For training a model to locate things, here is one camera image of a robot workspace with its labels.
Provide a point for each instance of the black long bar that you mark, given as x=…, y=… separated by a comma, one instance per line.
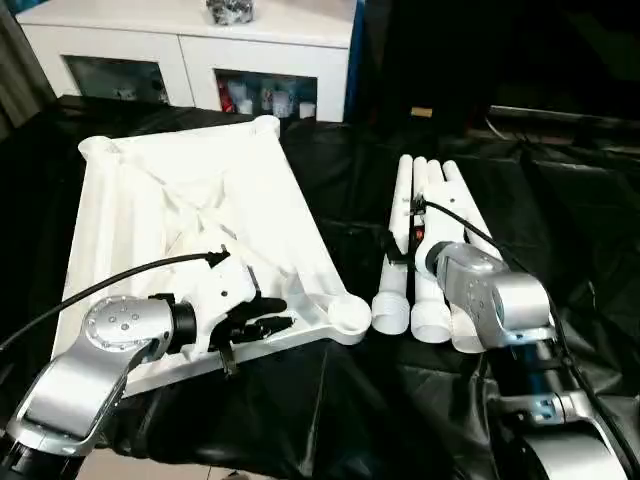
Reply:
x=550, y=117

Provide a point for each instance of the white cabinet with glass doors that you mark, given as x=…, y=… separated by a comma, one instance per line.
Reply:
x=175, y=50

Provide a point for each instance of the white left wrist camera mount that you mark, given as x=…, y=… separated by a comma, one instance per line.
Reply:
x=220, y=285

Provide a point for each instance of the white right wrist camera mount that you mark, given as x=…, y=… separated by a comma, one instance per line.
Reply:
x=440, y=220

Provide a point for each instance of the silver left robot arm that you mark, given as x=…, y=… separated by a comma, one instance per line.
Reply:
x=75, y=380

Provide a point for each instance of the black case with yellow label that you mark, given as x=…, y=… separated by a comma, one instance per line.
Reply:
x=425, y=60

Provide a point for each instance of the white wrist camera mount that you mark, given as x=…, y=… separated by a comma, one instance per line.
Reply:
x=220, y=285
x=440, y=220

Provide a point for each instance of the white plastic table leg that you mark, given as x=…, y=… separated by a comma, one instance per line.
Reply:
x=395, y=310
x=465, y=337
x=460, y=185
x=430, y=320

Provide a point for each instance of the black plastic mat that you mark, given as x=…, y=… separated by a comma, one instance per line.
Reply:
x=325, y=410

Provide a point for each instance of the blue upright panel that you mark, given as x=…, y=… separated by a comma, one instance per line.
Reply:
x=355, y=65

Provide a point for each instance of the grey curtain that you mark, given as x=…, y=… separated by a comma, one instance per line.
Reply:
x=20, y=75

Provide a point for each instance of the white plastic table top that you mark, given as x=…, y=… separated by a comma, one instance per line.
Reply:
x=150, y=200

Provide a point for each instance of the dark crumpled bag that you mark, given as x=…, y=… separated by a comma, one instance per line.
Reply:
x=230, y=12

